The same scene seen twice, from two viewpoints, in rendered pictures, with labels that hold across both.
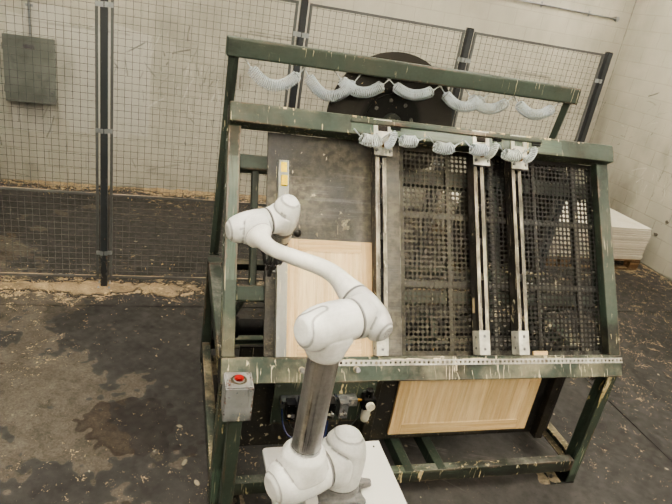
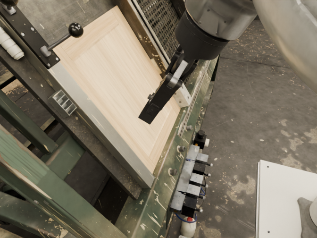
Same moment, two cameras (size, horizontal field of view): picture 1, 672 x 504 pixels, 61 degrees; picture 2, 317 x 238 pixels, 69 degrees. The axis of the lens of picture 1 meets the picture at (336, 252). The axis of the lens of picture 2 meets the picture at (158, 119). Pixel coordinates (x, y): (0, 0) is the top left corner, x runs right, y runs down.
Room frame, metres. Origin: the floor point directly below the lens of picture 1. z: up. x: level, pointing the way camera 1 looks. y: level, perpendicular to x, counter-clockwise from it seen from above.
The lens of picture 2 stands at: (1.96, 0.53, 1.68)
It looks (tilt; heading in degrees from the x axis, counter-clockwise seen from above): 43 degrees down; 307
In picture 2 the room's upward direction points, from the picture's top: straight up
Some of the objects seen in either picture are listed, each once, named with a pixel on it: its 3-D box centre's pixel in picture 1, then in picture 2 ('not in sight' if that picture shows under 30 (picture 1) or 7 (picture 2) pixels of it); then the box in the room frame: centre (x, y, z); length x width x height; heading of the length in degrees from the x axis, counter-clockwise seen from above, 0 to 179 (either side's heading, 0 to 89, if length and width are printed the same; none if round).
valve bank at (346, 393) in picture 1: (327, 411); (195, 175); (2.20, -0.09, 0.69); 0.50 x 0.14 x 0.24; 108
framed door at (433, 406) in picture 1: (469, 392); not in sight; (2.79, -0.89, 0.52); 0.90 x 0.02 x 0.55; 108
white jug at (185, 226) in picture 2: not in sight; (188, 225); (2.18, -0.09, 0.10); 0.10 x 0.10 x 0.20
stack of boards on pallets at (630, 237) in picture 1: (538, 229); not in sight; (6.98, -2.48, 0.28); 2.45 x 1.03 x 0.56; 109
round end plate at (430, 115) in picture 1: (391, 122); not in sight; (3.50, -0.20, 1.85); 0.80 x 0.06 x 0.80; 108
